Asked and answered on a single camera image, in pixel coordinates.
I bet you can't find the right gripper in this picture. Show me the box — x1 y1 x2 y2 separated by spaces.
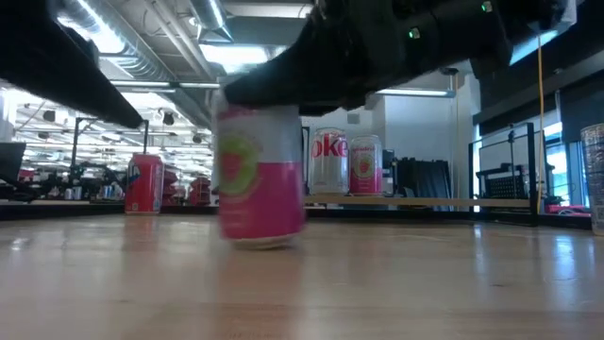
224 0 440 117

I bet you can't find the silver diet cola can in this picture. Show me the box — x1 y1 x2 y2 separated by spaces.
309 127 350 196

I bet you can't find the pink white strawberry can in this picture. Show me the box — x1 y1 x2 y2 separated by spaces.
211 104 307 250
348 135 383 196

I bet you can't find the red soda can blue emblem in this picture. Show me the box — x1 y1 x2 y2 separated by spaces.
125 153 165 216

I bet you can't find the silver beverage can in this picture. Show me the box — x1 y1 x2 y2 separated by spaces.
579 123 604 236

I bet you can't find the ceiling light strip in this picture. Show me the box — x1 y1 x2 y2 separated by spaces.
109 78 222 92
376 87 457 99

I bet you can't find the red shelving unit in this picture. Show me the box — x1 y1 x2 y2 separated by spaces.
162 168 212 207

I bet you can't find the black panel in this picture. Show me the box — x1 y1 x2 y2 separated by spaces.
394 158 450 198

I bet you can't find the black monitor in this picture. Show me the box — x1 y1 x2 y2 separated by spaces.
0 141 27 186

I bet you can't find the silver ceiling duct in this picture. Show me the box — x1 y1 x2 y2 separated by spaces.
188 0 235 44
54 0 223 131

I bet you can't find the black frame stand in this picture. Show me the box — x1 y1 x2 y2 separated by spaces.
70 116 150 185

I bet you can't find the black wire cart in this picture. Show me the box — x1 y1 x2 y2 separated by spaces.
475 162 537 200

